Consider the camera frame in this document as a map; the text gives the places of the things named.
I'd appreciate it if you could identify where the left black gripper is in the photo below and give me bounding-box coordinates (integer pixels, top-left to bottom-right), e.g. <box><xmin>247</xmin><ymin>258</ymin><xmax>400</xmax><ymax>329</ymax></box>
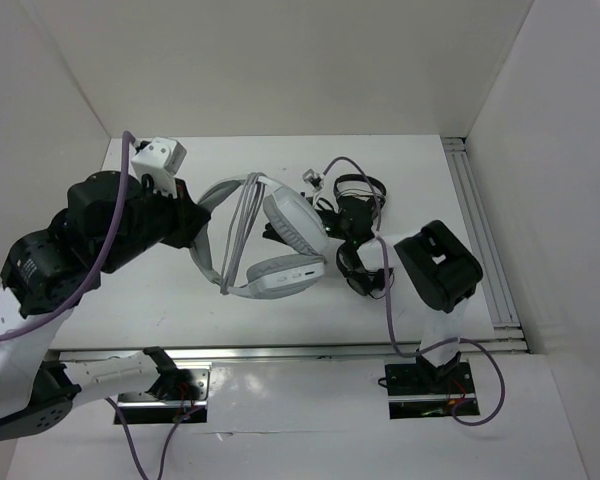
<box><xmin>100</xmin><ymin>173</ymin><xmax>211</xmax><ymax>273</ymax></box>

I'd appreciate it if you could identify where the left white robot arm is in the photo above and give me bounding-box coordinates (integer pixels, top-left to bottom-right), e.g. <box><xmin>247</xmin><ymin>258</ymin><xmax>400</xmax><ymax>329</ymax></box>
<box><xmin>0</xmin><ymin>171</ymin><xmax>211</xmax><ymax>441</ymax></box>

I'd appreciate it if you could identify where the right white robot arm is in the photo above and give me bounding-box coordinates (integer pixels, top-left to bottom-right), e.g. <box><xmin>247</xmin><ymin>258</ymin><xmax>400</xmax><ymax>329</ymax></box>
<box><xmin>315</xmin><ymin>196</ymin><xmax>483</xmax><ymax>392</ymax></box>

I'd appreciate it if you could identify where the black on-ear headphones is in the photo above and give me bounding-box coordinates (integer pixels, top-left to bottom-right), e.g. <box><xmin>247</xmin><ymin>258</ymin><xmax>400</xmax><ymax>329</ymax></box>
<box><xmin>333</xmin><ymin>174</ymin><xmax>387</xmax><ymax>209</ymax></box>
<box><xmin>336</xmin><ymin>242</ymin><xmax>394</xmax><ymax>300</ymax></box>

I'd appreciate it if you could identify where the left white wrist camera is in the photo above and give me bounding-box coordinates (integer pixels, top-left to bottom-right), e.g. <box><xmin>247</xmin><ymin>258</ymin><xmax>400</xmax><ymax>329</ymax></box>
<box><xmin>131</xmin><ymin>137</ymin><xmax>187</xmax><ymax>198</ymax></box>

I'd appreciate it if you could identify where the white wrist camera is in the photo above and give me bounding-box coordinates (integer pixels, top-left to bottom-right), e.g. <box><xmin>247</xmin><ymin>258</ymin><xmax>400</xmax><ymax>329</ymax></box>
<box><xmin>131</xmin><ymin>137</ymin><xmax>187</xmax><ymax>198</ymax></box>
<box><xmin>302</xmin><ymin>169</ymin><xmax>325</xmax><ymax>205</ymax></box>

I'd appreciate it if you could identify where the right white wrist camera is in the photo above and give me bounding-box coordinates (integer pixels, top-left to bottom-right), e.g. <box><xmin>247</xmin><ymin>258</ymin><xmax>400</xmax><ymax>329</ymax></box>
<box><xmin>302</xmin><ymin>169</ymin><xmax>325</xmax><ymax>205</ymax></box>

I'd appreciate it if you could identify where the aluminium mounting rail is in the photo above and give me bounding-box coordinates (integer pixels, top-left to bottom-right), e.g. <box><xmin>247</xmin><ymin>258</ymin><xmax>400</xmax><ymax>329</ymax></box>
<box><xmin>54</xmin><ymin>340</ymin><xmax>481</xmax><ymax>424</ymax></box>

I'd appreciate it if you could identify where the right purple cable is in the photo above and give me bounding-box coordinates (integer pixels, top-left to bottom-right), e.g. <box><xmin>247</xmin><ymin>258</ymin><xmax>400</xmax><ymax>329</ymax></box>
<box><xmin>322</xmin><ymin>157</ymin><xmax>506</xmax><ymax>426</ymax></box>

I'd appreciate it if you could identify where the aluminium side rail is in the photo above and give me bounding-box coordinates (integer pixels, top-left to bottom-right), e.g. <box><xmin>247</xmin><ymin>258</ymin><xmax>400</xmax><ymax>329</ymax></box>
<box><xmin>441</xmin><ymin>137</ymin><xmax>529</xmax><ymax>353</ymax></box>

